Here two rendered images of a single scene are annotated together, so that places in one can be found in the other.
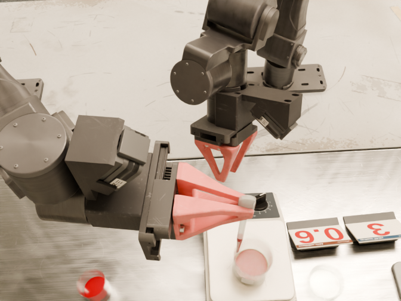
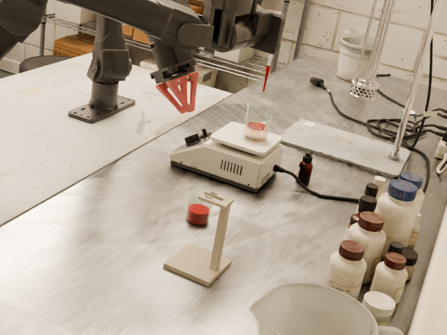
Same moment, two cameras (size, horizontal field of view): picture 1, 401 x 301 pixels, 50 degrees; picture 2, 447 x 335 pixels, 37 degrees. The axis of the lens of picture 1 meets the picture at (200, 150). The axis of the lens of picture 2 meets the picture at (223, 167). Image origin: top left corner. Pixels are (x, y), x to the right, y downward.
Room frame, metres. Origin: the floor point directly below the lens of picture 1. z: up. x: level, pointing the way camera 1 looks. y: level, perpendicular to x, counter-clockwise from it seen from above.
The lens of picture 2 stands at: (-0.21, 1.15, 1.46)
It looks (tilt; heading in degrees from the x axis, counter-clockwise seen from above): 23 degrees down; 290
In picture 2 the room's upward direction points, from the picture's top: 10 degrees clockwise
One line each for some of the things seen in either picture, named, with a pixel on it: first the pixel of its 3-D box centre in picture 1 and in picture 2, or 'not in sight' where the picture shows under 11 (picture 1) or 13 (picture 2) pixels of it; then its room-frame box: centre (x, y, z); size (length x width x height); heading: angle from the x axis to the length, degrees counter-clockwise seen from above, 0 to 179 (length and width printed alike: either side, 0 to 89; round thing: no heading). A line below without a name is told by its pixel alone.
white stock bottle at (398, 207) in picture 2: not in sight; (394, 218); (-0.14, 0.04, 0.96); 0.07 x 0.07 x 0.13
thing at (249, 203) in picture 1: (246, 208); not in sight; (0.17, -0.04, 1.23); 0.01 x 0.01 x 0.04; 82
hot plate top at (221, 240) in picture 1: (249, 260); (247, 137); (0.19, -0.06, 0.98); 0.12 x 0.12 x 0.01; 0
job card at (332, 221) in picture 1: (318, 232); not in sight; (0.25, -0.19, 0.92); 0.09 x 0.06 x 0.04; 93
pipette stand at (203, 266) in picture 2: not in sight; (203, 230); (0.11, 0.31, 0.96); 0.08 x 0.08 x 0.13; 88
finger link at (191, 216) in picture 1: (205, 197); not in sight; (0.18, 0.00, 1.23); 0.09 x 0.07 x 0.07; 82
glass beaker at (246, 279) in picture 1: (250, 261); (256, 121); (0.18, -0.06, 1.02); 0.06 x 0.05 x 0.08; 10
